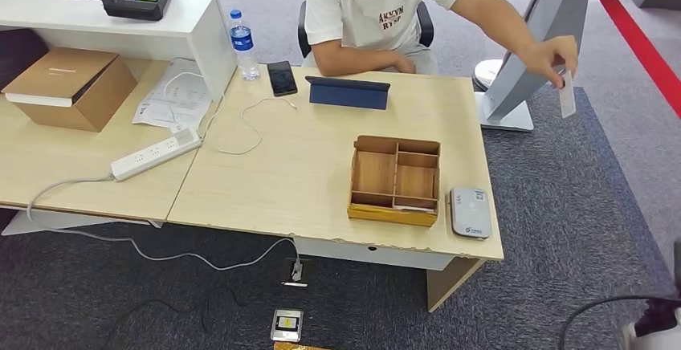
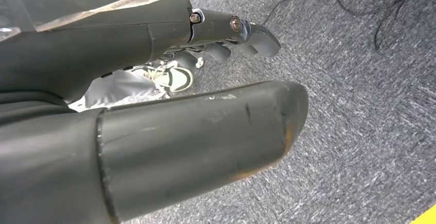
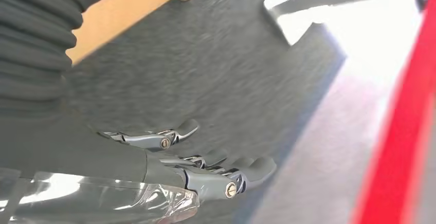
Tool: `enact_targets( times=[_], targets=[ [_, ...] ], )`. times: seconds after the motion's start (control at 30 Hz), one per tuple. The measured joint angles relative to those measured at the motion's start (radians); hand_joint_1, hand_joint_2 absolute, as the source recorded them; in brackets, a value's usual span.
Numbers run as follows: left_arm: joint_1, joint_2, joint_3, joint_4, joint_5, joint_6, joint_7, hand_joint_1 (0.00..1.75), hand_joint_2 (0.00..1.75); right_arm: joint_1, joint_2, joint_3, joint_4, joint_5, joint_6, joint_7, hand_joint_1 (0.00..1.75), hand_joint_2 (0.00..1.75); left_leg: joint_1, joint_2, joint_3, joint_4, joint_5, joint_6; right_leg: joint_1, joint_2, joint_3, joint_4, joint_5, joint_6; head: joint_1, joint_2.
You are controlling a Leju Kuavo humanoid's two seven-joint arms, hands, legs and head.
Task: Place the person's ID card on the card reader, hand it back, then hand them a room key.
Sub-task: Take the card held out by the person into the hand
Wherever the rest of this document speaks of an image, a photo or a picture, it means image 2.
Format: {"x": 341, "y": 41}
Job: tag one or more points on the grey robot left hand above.
{"x": 187, "y": 140}

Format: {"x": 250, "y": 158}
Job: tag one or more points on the person's foot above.
{"x": 177, "y": 79}

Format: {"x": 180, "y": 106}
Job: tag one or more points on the person's leg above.
{"x": 119, "y": 88}

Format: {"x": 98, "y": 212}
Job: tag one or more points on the yellow floor marker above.
{"x": 427, "y": 217}

